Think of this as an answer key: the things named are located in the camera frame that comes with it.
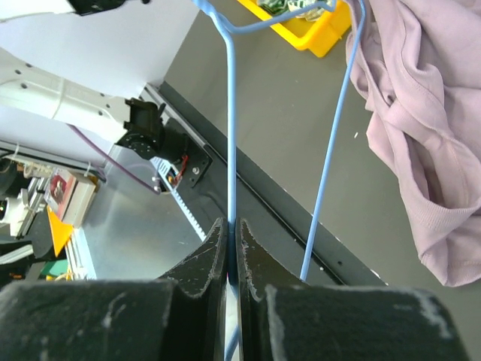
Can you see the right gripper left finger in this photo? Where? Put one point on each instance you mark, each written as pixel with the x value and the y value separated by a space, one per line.
pixel 178 316

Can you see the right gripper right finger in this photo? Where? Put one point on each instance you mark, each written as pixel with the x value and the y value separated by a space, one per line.
pixel 283 318

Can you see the lilac tank top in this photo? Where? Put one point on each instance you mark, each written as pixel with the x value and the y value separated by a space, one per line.
pixel 417 66

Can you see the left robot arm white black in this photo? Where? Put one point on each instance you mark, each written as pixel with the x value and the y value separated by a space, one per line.
pixel 133 123

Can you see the yellow plastic bin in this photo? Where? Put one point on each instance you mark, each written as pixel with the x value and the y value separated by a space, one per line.
pixel 318 36

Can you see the green white striped garment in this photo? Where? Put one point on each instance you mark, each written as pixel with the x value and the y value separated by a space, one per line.
pixel 278 7

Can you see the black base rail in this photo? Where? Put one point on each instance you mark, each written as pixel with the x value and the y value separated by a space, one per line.
pixel 279 223

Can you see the white cable duct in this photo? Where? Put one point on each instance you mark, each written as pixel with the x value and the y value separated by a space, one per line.
pixel 165 173

